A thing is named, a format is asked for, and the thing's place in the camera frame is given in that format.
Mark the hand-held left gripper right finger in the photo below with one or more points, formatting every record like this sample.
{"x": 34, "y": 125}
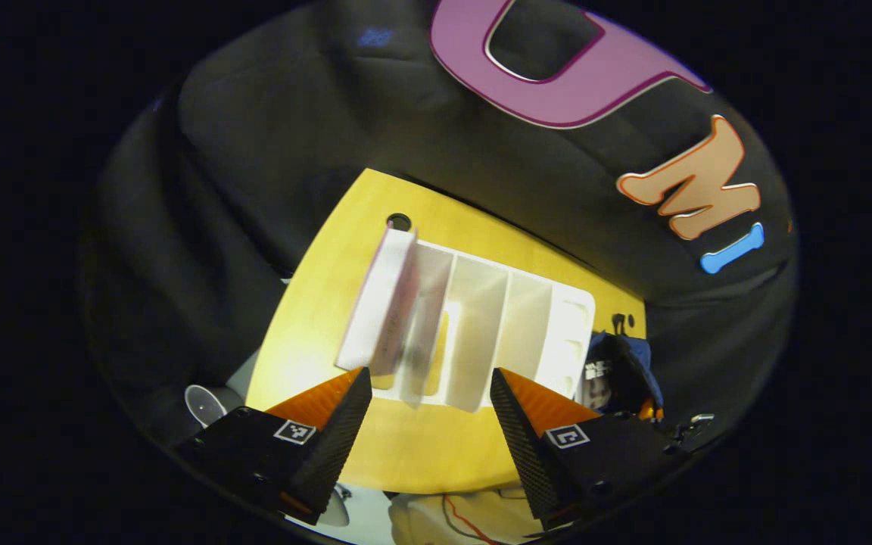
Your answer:
{"x": 527, "y": 450}

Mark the black backdrop cloth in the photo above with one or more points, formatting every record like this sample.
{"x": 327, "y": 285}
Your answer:
{"x": 330, "y": 129}

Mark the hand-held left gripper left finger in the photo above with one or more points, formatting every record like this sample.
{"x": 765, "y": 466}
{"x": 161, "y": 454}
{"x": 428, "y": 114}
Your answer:
{"x": 337, "y": 443}

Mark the white round object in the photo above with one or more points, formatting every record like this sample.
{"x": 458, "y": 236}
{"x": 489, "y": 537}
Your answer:
{"x": 336, "y": 509}

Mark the white bookshelf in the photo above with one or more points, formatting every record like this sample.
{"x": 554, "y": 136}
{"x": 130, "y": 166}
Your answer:
{"x": 523, "y": 325}

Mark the clear round cup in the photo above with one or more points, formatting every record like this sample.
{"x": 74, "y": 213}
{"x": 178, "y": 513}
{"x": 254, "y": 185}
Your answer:
{"x": 205, "y": 405}

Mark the pink book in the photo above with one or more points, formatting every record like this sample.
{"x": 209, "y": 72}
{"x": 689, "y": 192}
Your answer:
{"x": 379, "y": 303}

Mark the blue schoolbag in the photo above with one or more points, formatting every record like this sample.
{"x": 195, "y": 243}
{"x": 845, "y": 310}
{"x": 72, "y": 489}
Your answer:
{"x": 636, "y": 371}

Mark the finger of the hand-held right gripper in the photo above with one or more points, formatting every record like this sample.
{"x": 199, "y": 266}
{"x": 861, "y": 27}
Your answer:
{"x": 651, "y": 409}

